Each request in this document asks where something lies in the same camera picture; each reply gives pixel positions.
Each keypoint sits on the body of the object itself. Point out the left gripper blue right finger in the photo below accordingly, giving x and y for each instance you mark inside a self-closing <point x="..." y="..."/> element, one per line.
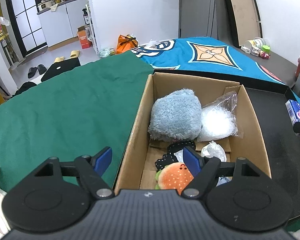
<point x="204" y="171"/>

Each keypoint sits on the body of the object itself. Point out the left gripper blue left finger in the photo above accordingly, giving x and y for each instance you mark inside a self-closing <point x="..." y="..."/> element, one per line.
<point x="90" y="170"/>

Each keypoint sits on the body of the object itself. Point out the blue tissue pack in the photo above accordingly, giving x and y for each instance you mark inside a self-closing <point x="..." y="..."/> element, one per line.
<point x="293" y="108"/>

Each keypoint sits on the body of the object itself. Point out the small clear bag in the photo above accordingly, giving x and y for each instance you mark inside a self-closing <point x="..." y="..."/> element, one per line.
<point x="214" y="150"/>

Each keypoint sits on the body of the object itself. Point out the burger squishy toy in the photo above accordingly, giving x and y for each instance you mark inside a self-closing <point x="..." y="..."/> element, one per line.
<point x="175" y="176"/>

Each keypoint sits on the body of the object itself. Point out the brown cardboard box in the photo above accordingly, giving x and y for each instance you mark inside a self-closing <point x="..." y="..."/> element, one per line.
<point x="138" y="170"/>

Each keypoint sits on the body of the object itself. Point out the white bead bag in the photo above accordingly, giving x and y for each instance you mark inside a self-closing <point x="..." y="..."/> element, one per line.
<point x="219" y="119"/>

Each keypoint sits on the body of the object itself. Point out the grey plush toy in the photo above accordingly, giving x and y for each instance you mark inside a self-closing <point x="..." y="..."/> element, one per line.
<point x="176" y="117"/>

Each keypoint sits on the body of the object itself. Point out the black tray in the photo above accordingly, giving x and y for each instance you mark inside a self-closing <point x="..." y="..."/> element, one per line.
<point x="283" y="146"/>

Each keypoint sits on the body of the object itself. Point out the green cloth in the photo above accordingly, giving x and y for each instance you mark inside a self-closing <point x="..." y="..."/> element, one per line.
<point x="75" y="113"/>

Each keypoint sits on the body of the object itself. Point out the grey low platform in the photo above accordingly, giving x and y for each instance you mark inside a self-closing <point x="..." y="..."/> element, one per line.
<point x="279" y="66"/>

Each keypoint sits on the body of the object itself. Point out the green lidded cup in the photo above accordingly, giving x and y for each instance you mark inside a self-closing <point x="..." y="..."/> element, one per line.
<point x="266" y="48"/>

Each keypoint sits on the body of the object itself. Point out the white jar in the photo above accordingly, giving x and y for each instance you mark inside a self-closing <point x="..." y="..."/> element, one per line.
<point x="257" y="42"/>

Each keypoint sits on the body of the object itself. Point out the black chair back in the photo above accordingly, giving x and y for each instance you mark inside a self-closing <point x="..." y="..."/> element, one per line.
<point x="60" y="67"/>

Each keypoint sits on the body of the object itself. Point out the blue patterned blanket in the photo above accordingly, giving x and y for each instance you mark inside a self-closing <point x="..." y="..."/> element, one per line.
<point x="202" y="55"/>

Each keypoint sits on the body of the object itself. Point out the black slippers pair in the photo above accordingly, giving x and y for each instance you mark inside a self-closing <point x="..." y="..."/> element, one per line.
<point x="41" y="69"/>

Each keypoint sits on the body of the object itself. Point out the framed brown board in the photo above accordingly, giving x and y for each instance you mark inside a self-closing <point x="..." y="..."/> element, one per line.
<point x="245" y="21"/>

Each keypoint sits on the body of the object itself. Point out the orange bag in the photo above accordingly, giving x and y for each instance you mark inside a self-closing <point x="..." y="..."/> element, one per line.
<point x="126" y="43"/>

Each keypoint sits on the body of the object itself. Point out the orange cardboard carton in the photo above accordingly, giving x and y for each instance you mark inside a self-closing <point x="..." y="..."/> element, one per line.
<point x="83" y="34"/>

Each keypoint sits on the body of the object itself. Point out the white kitchen cabinet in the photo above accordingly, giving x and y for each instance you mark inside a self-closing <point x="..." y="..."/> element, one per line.
<point x="60" y="19"/>

